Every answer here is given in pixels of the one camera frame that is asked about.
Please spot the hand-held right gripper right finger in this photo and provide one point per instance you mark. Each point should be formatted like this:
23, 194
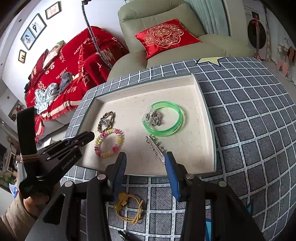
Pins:
173, 178

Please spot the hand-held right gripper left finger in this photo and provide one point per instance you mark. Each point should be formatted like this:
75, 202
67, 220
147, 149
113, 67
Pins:
121, 169

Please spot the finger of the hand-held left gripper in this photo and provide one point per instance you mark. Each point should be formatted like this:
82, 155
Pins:
76, 138
74, 148

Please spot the silver heart hair clip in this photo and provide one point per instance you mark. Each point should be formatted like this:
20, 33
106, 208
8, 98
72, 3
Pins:
105, 122

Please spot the silver spiked hair clip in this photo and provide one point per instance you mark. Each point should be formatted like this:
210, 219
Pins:
153, 146

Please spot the green translucent bangle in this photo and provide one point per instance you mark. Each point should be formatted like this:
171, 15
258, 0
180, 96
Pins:
172, 132

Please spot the small silver charm clip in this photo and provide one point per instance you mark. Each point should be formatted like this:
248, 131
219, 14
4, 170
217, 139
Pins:
156, 120

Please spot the white shallow cardboard tray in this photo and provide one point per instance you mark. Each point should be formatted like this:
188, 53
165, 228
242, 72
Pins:
129, 104

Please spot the person's left forearm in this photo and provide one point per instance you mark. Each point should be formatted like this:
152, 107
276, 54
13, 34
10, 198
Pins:
13, 222

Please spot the person's left hand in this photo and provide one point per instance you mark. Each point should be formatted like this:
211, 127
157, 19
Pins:
37, 205

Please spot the grey sofa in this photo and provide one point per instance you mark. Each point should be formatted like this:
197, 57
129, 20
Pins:
57, 125

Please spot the light blue clothing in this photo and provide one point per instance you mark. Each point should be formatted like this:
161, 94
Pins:
45, 97

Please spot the grey clothing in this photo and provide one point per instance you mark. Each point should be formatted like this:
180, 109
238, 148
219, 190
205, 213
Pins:
66, 81

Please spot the red satin cushion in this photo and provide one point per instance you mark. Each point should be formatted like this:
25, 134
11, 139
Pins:
92, 62

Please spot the dark red cushion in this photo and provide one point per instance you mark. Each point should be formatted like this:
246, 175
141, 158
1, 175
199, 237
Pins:
38, 69

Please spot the red printed sofa blanket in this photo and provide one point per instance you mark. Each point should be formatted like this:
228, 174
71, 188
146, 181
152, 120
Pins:
69, 55

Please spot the white patterned cushion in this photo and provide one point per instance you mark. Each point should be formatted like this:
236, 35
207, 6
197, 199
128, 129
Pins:
54, 53

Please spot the grey checked tablecloth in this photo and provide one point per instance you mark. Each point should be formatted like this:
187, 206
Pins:
242, 115

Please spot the small black framed photo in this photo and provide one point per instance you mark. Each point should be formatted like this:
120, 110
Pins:
22, 56

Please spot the gooseneck phone stand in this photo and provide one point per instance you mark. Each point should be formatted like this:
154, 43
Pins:
93, 34

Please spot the yellow star sticker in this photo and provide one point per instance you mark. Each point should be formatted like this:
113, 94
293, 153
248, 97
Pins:
209, 60

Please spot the grey-green armchair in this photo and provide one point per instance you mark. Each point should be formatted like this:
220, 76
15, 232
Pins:
138, 18

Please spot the red embroidered cushion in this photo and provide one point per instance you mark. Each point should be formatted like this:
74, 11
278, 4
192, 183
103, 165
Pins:
166, 34

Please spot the pink rocking horse toy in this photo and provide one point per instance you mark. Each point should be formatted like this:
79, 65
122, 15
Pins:
285, 64

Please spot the white washing machine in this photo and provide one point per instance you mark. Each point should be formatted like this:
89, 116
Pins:
251, 34

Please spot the pale green curtain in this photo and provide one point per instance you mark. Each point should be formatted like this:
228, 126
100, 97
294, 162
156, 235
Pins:
208, 16

